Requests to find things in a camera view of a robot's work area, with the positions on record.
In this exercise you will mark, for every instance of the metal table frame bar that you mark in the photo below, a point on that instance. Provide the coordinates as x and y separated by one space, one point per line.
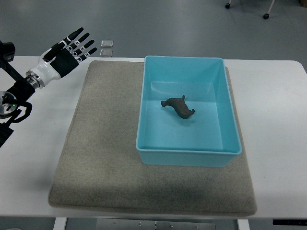
129 224

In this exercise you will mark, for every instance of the beige felt mat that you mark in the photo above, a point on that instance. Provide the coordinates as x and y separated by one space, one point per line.
100 169

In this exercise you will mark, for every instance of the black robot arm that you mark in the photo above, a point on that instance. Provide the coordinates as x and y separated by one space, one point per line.
13 102

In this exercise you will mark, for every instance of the upper floor socket plate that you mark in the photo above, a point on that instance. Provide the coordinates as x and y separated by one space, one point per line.
107 43

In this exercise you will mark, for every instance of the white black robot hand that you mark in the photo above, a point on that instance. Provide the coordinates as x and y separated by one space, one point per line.
61 59

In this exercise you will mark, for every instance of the lower floor socket plate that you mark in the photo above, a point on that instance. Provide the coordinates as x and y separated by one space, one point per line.
107 53

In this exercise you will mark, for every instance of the black table control panel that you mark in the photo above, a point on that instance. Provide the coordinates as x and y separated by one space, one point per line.
289 222

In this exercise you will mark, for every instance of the brown toy hippo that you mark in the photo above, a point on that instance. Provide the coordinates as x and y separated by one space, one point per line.
180 107

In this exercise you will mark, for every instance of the blue plastic box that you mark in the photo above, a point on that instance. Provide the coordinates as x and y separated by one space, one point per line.
208 138

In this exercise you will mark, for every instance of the floor socket plate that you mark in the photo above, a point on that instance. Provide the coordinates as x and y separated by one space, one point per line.
107 43
107 53

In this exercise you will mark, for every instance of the cart caster wheel right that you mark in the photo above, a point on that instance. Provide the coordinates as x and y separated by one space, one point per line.
265 16

